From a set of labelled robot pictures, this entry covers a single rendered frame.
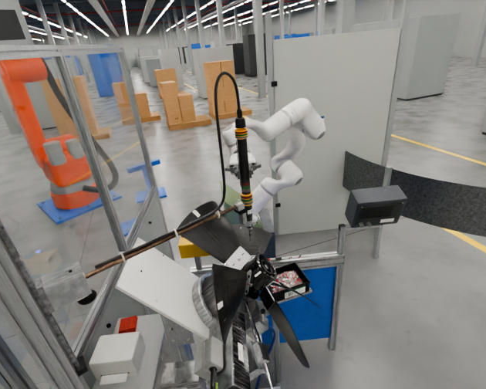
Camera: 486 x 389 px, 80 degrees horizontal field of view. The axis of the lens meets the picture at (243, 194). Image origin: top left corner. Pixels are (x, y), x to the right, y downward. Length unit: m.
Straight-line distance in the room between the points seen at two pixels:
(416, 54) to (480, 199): 8.26
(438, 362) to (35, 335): 2.33
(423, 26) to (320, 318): 9.46
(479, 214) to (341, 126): 1.32
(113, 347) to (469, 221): 2.50
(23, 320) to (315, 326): 1.75
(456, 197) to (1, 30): 4.86
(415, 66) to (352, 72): 7.76
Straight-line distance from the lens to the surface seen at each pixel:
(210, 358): 1.01
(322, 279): 1.92
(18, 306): 0.89
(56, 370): 1.05
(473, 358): 2.72
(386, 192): 1.70
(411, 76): 10.67
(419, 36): 10.62
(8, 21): 4.70
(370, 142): 3.24
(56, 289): 0.89
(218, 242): 1.14
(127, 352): 1.36
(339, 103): 3.00
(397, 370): 2.47
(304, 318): 2.14
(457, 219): 2.80
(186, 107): 8.62
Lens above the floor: 1.99
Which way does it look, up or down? 27 degrees down
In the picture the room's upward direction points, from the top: 5 degrees counter-clockwise
